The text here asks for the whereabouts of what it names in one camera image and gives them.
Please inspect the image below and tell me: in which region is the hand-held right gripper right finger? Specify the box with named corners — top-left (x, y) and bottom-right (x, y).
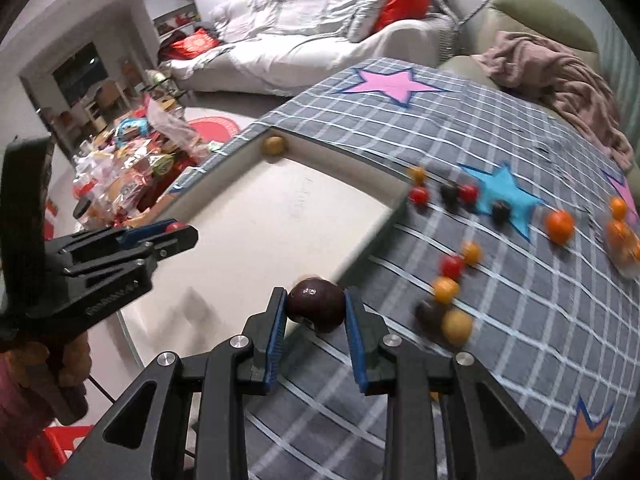
top-left (344, 287), bottom-right (576, 480)

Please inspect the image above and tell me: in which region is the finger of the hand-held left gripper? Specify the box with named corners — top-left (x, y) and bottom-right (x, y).
top-left (47, 218), bottom-right (199, 267)
top-left (62, 245), bottom-right (168, 318)

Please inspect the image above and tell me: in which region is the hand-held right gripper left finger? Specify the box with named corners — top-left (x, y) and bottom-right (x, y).
top-left (65, 287), bottom-right (288, 480)

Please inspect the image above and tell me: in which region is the dark purple plum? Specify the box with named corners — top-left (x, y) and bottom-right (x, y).
top-left (286, 277), bottom-right (347, 333)

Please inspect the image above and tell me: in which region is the dark tomato cloth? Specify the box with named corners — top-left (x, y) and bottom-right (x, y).
top-left (415, 300), bottom-right (448, 333)

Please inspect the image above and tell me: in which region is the yellow tomato cloth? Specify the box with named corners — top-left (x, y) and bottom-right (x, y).
top-left (441, 308), bottom-right (473, 346)

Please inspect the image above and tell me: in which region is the orange tomato mid cloth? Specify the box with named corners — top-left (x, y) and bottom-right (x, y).
top-left (432, 276), bottom-right (460, 305)

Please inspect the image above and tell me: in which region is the white tray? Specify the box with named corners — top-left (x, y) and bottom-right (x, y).
top-left (116, 122), bottom-right (416, 376)

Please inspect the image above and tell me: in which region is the person's left forearm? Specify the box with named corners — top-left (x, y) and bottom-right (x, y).
top-left (0, 350), bottom-right (51, 441)

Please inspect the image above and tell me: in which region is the person's left hand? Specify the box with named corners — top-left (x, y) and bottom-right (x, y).
top-left (10, 335), bottom-right (93, 423)

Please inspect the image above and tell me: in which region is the pile of snack packets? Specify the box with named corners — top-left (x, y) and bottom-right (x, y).
top-left (72, 95), bottom-right (211, 231)

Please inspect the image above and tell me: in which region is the red round mat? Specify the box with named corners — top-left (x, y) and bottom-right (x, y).
top-left (182, 115), bottom-right (246, 143)

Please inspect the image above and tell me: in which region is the wooden chair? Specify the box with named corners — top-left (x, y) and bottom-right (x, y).
top-left (92, 77), bottom-right (126, 121)

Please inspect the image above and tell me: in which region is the red patterned cushion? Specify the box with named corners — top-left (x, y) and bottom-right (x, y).
top-left (165, 27), bottom-right (221, 61)

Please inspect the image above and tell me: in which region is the white sofa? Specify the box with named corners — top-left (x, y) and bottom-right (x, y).
top-left (162, 0), bottom-right (481, 98)

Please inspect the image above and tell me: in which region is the small orange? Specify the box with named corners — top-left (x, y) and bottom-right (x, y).
top-left (545, 210), bottom-right (576, 245)

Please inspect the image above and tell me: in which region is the grey checked blanket with stars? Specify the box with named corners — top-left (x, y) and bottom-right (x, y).
top-left (167, 55), bottom-right (640, 480)

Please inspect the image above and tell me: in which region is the grey white quilt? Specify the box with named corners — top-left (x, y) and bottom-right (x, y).
top-left (215, 0), bottom-right (436, 43)

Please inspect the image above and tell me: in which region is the plastic bag of oranges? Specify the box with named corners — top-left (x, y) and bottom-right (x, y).
top-left (602, 195), bottom-right (640, 278)

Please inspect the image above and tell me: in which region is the pink brown throw blanket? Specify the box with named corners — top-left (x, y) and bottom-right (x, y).
top-left (472, 30), bottom-right (635, 168)

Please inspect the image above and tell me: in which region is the red cloth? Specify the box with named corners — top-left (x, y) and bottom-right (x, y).
top-left (372, 0), bottom-right (432, 31)

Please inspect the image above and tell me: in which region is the grey braided cable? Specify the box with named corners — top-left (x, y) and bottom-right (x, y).
top-left (452, 0), bottom-right (506, 28)

